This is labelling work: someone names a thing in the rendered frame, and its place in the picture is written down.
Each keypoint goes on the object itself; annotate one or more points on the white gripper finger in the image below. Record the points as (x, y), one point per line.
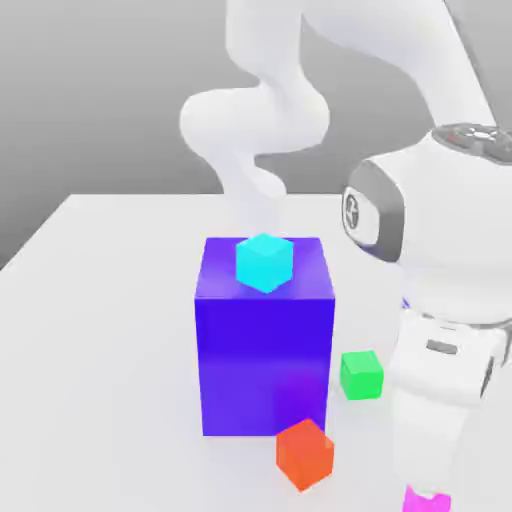
(450, 444)
(410, 440)

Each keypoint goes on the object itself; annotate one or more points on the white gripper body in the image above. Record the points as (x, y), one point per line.
(440, 372)

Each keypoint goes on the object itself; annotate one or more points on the small magenta cube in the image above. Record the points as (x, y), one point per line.
(424, 504)

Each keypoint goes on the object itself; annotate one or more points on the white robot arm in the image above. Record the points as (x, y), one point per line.
(256, 120)

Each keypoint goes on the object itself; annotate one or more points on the small green cube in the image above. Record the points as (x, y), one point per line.
(362, 376)

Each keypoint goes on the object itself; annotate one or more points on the small red cube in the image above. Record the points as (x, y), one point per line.
(304, 456)

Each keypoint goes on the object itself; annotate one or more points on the small cyan cube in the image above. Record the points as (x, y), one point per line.
(264, 264)

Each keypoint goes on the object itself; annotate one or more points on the large blue box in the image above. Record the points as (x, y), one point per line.
(260, 360)

